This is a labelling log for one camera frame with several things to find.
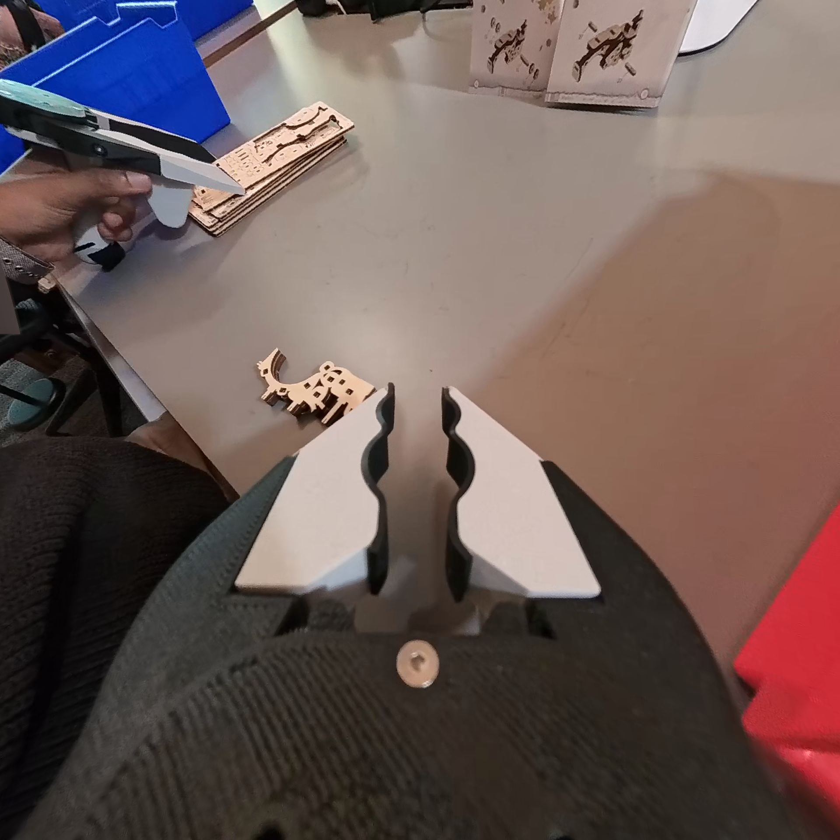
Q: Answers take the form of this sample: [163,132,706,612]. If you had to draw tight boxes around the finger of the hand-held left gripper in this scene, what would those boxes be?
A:
[156,155,248,196]
[95,113,219,166]

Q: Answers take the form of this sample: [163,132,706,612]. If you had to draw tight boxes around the black cables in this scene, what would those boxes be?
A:
[294,0,475,22]

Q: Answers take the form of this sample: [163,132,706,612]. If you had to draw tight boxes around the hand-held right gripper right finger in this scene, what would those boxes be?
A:
[440,386,602,603]

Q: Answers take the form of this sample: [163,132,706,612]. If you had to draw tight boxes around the person's dark knitted sweater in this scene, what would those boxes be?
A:
[0,436,232,840]

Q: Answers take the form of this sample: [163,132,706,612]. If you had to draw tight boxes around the wooden animal puzzle piece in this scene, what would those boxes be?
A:
[255,348,377,427]

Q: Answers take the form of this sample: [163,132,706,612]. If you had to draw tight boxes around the stack of wooden puzzle sheets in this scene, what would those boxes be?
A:
[186,101,356,238]

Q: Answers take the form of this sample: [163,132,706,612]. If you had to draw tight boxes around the red box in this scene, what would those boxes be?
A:
[733,504,840,840]

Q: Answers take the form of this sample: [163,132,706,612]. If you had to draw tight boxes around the blue plastic bin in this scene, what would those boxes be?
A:
[0,16,232,175]
[36,0,256,42]

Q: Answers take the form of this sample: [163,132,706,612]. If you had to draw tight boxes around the person's left hand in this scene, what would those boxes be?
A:
[0,168,156,265]

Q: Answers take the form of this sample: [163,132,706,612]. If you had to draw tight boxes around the white monitor base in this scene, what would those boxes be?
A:
[676,0,760,55]

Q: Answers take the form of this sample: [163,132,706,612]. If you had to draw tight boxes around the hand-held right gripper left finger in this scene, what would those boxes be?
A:
[234,382,397,597]

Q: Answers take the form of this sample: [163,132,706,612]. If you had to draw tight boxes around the folded puzzle instruction leaflet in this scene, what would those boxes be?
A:
[469,0,700,110]

